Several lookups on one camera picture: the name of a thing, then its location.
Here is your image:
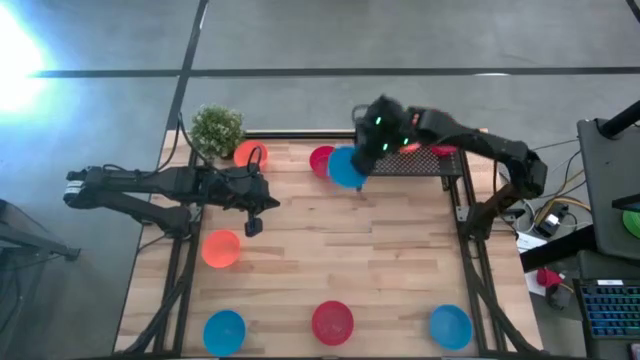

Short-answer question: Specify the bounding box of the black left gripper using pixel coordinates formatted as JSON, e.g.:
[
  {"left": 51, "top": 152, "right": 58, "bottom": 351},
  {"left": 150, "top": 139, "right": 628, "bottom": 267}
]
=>
[{"left": 199, "top": 167, "right": 281, "bottom": 214}]

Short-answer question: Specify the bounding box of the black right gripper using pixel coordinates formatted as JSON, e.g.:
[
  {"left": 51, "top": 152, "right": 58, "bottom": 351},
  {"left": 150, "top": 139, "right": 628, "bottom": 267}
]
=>
[{"left": 351, "top": 134, "right": 396, "bottom": 194}]

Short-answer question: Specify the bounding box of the blue mini bowl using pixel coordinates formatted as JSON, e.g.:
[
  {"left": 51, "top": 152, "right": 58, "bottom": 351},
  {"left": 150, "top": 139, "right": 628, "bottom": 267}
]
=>
[
  {"left": 327, "top": 145, "right": 370, "bottom": 190},
  {"left": 202, "top": 309, "right": 247, "bottom": 358},
  {"left": 429, "top": 304, "right": 474, "bottom": 351}
]

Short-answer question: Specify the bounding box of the black perforated metal shelf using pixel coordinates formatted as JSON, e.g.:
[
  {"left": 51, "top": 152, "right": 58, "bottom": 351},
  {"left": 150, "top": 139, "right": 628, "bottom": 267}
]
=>
[{"left": 368, "top": 130, "right": 465, "bottom": 193}]

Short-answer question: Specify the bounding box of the green artificial potted plant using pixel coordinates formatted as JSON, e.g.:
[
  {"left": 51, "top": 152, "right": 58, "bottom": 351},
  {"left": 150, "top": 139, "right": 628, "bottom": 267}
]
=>
[{"left": 188, "top": 103, "right": 246, "bottom": 161}]

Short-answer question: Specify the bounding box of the white paper sheet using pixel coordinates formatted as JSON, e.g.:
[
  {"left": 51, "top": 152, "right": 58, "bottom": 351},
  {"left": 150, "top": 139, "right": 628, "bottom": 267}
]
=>
[{"left": 514, "top": 232, "right": 549, "bottom": 254}]

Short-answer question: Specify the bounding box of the black power adapter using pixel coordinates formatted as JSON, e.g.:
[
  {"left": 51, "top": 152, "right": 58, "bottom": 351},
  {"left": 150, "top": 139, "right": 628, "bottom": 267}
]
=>
[{"left": 534, "top": 212, "right": 566, "bottom": 239}]

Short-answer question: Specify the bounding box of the black desk beam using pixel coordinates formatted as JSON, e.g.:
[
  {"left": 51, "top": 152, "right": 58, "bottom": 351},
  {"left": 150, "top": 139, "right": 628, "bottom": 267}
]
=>
[{"left": 519, "top": 234, "right": 599, "bottom": 272}]

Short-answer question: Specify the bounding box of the red cloth object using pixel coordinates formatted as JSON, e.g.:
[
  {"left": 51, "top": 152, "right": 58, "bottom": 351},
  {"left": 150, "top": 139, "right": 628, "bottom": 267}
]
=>
[{"left": 535, "top": 267, "right": 564, "bottom": 290}]

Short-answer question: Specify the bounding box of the black metal side stand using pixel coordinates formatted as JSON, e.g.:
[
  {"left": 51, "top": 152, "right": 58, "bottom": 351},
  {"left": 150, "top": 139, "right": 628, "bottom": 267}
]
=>
[{"left": 0, "top": 198, "right": 81, "bottom": 360}]

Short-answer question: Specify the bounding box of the dark side desk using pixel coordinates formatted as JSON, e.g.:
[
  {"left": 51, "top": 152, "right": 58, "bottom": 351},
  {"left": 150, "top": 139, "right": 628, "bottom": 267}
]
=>
[{"left": 577, "top": 117, "right": 640, "bottom": 261}]

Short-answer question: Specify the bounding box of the black pole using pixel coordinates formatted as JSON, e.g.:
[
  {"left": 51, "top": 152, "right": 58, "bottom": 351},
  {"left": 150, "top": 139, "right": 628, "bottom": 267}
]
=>
[{"left": 598, "top": 99, "right": 640, "bottom": 140}]

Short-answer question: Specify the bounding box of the green spool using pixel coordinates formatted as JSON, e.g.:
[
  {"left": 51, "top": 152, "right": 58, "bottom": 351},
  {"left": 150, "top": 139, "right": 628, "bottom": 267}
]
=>
[{"left": 621, "top": 208, "right": 640, "bottom": 240}]

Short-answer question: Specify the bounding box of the black backlit keyboard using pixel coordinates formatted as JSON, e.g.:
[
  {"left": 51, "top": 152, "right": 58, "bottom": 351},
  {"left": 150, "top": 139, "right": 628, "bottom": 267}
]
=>
[{"left": 573, "top": 278, "right": 640, "bottom": 341}]

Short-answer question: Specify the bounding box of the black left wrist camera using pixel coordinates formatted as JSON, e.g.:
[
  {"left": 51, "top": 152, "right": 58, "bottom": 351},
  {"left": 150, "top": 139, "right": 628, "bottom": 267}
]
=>
[{"left": 243, "top": 216, "right": 265, "bottom": 239}]

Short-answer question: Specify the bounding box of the yellow cable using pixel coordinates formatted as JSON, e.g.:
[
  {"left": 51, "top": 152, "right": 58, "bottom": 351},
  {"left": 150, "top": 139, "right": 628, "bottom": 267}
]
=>
[{"left": 532, "top": 196, "right": 594, "bottom": 224}]

